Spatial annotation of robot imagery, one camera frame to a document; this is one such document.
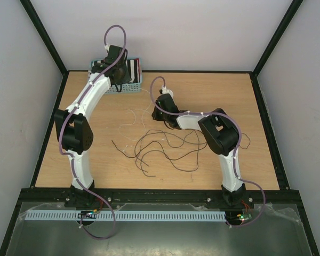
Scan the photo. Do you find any white zip tie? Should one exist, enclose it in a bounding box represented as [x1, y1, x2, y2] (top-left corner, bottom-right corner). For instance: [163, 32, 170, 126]
[117, 89, 153, 142]

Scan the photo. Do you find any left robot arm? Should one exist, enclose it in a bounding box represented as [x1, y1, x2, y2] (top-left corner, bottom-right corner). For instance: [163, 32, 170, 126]
[54, 45, 131, 207]

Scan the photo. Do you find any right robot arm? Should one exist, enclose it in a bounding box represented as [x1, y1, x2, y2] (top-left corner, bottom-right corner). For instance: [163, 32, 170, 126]
[152, 93, 246, 207]

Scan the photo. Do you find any black white striped cloth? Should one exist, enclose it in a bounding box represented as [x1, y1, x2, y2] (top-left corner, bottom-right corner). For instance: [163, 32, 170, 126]
[88, 59, 141, 84]

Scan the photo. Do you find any light blue plastic basket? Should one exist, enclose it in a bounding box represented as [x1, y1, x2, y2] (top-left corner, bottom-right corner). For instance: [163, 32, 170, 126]
[88, 57, 143, 94]

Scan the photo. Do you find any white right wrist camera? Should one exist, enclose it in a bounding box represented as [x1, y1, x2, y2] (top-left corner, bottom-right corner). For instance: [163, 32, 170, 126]
[159, 86, 174, 97]

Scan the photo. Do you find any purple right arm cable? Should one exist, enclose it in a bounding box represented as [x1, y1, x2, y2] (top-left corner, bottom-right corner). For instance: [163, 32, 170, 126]
[150, 76, 266, 229]

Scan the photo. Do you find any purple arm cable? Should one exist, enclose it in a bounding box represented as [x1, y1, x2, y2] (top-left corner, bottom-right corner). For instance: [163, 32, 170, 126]
[58, 25, 127, 239]
[150, 76, 266, 229]

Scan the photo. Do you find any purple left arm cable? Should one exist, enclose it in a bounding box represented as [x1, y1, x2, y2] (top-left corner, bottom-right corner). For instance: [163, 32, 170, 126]
[58, 25, 127, 239]

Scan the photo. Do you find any light blue slotted cable duct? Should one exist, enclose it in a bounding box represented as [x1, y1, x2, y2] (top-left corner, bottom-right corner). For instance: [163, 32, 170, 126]
[23, 210, 225, 222]

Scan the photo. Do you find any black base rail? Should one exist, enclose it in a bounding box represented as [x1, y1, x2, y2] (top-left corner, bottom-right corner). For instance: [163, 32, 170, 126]
[18, 188, 302, 210]

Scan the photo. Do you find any black aluminium frame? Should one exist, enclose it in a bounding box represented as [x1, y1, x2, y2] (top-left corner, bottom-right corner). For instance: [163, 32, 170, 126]
[0, 1, 319, 255]

